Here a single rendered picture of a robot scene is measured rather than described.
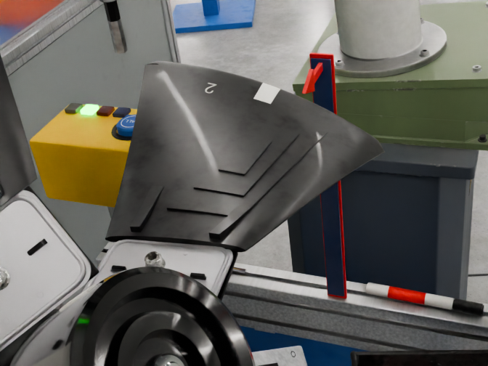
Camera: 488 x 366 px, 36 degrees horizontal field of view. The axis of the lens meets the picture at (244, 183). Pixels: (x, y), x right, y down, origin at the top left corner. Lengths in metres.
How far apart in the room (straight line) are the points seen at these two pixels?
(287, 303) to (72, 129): 0.35
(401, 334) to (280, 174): 0.43
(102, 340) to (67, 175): 0.59
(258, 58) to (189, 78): 2.94
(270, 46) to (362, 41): 2.65
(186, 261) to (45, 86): 1.07
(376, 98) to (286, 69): 2.42
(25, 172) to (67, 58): 1.18
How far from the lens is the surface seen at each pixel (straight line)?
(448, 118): 1.08
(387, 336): 0.97
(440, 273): 1.21
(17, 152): 0.44
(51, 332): 0.40
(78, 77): 1.64
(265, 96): 0.67
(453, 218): 1.15
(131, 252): 0.52
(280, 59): 3.58
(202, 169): 0.58
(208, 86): 0.67
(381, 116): 1.09
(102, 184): 0.94
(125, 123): 0.93
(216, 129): 0.62
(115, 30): 0.41
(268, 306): 1.00
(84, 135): 0.94
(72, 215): 1.66
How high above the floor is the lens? 1.52
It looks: 34 degrees down
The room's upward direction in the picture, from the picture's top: 8 degrees counter-clockwise
